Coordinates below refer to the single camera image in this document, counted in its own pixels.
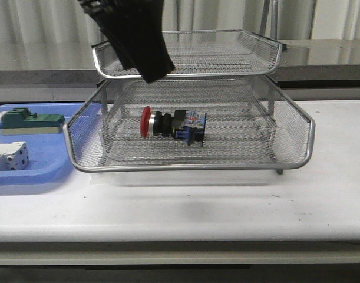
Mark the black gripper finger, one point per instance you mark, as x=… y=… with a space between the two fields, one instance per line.
x=142 y=38
x=106 y=14

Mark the red emergency stop button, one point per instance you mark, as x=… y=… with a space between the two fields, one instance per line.
x=186 y=125

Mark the silver mesh tray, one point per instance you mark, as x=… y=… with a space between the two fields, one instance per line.
x=213 y=53
x=250 y=124

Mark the green terminal block component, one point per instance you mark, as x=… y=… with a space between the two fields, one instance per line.
x=20 y=121

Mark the blue plastic tray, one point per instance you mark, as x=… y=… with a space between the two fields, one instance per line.
x=48 y=157

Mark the white circuit breaker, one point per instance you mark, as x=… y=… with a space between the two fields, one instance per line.
x=13 y=156

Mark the grey stone counter ledge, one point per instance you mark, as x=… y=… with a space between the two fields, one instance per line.
x=328 y=63

